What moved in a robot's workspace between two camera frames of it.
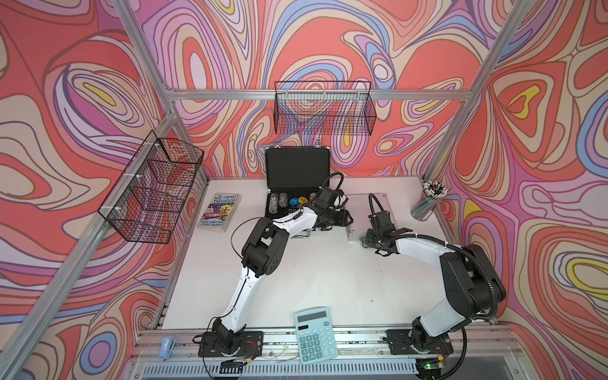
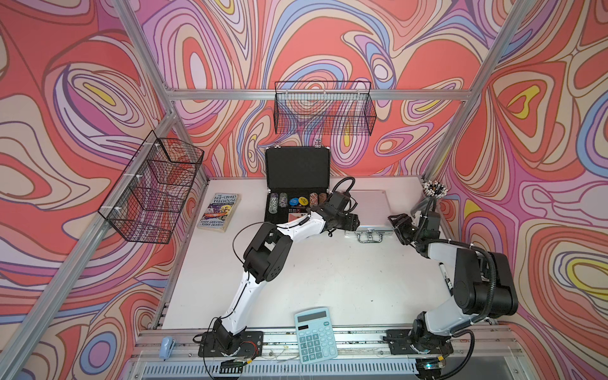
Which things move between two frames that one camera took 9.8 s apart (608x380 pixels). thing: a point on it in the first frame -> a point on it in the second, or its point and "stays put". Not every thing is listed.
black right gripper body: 372,239 -> 406,231
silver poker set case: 360,206 stays put
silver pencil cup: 433,194 stays put
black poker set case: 294,174 stays put
